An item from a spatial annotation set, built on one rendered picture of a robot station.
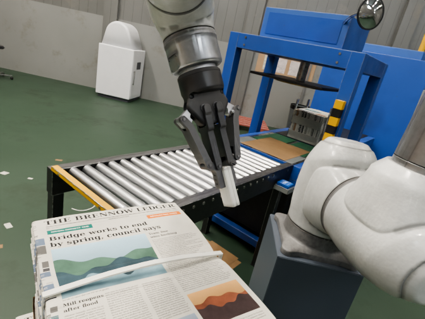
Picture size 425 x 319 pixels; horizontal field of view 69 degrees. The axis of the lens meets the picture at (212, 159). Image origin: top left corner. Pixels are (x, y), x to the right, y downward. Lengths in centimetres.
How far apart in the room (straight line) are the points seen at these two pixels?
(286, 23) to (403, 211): 189
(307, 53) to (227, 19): 520
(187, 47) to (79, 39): 755
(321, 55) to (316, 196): 145
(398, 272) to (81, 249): 49
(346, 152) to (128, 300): 50
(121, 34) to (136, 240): 636
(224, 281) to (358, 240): 23
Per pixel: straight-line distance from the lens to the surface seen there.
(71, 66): 815
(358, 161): 70
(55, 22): 829
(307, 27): 224
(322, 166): 70
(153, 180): 144
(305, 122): 285
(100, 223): 62
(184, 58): 50
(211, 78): 51
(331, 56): 203
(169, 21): 51
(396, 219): 55
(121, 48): 677
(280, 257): 75
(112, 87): 690
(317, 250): 77
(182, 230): 62
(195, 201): 130
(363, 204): 58
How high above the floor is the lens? 140
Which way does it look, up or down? 19 degrees down
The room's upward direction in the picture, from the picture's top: 12 degrees clockwise
